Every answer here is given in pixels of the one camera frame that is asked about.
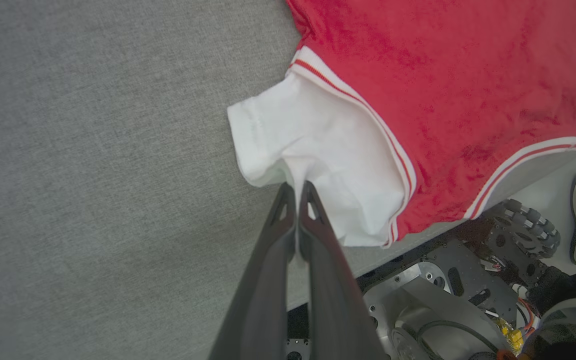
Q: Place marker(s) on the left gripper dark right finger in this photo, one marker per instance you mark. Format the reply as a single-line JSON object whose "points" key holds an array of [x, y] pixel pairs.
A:
{"points": [[333, 300]]}

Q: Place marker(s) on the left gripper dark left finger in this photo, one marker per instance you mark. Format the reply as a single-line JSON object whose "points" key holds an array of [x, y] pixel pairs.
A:
{"points": [[263, 300]]}

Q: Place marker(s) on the red and white shirt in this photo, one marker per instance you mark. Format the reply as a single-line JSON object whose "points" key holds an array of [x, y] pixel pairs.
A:
{"points": [[443, 90]]}

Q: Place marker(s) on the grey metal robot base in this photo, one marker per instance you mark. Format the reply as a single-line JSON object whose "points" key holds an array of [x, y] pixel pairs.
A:
{"points": [[448, 285]]}

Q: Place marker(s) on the black mecanum wheel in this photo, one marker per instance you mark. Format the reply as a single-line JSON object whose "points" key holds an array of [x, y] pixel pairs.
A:
{"points": [[528, 225]]}

